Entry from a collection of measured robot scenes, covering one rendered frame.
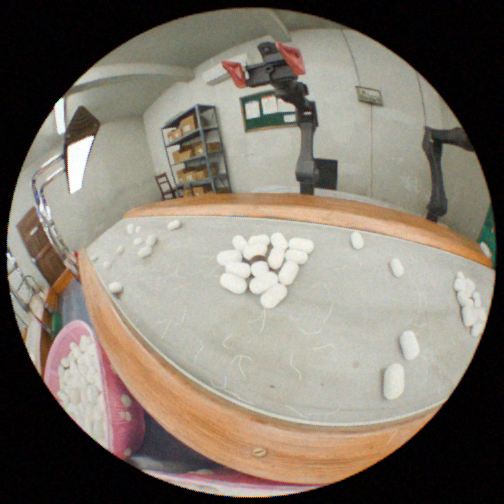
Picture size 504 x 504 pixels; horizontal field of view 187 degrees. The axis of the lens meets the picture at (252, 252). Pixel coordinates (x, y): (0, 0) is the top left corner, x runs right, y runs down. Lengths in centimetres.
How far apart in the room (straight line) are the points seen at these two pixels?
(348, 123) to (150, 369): 233
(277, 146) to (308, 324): 228
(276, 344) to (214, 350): 6
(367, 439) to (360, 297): 15
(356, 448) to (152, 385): 17
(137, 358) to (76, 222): 431
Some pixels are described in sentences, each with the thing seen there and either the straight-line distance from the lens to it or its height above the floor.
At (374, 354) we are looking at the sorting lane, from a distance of 18.
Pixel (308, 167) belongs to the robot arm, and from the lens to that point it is 58.
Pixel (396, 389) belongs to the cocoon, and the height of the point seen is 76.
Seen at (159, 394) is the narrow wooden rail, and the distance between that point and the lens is 15.
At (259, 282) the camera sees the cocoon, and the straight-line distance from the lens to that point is 16.
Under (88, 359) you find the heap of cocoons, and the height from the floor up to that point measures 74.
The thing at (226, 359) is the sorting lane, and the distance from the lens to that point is 15.
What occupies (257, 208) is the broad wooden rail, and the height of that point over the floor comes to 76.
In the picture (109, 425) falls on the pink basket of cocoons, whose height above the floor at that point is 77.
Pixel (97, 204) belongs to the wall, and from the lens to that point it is 442.
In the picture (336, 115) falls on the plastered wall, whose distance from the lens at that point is 225.
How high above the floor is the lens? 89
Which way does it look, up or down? 38 degrees down
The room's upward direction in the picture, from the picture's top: 10 degrees counter-clockwise
